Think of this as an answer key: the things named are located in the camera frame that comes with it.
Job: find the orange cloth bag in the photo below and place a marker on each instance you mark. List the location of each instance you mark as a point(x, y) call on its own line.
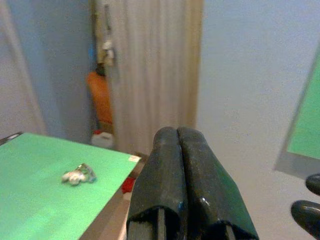
point(101, 100)

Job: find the beige pleated curtain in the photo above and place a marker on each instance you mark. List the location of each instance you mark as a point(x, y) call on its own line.
point(155, 75)

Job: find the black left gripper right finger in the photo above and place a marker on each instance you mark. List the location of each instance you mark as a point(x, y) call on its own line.
point(207, 190)

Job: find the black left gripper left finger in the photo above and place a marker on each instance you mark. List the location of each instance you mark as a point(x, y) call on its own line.
point(162, 180)

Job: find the green table mat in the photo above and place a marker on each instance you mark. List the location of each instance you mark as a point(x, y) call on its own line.
point(37, 200)

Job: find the green board grey frame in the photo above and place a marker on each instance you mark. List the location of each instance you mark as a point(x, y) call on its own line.
point(307, 120)

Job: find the wooden table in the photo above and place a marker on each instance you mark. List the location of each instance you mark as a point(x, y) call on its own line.
point(112, 215)

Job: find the white jug red cap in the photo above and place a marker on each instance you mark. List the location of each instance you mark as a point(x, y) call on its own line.
point(102, 140)

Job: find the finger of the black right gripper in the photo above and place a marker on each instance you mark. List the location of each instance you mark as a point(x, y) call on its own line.
point(307, 216)
point(314, 184)

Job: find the small red object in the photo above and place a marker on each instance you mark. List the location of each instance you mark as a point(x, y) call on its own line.
point(128, 185)

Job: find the white tape piece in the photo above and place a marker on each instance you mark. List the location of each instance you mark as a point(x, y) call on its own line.
point(134, 158)

